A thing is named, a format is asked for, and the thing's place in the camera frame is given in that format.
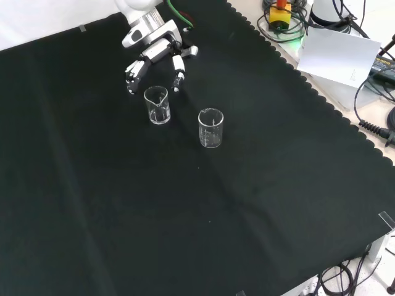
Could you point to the pale board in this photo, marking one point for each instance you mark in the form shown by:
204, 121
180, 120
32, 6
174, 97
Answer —
336, 52

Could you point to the black bench cloth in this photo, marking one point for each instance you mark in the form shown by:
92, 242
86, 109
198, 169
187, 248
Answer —
123, 216

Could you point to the clear tape strip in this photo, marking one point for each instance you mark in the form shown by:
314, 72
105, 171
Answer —
385, 219
240, 293
82, 28

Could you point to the black power adapter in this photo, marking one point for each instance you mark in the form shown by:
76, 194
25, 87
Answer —
384, 66

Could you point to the metal table leg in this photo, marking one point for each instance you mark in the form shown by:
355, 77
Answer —
375, 249

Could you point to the clear glass beaker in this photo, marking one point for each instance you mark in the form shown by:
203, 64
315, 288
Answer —
159, 118
210, 143

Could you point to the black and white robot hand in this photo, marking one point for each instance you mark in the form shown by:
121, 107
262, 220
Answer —
154, 50

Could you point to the pale grey flat box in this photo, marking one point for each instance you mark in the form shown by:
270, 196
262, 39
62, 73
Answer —
375, 98

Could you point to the black tripod leg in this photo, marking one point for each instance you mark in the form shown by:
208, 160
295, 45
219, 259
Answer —
387, 46
391, 265

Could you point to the yellow stop button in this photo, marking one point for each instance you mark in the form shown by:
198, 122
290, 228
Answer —
279, 17

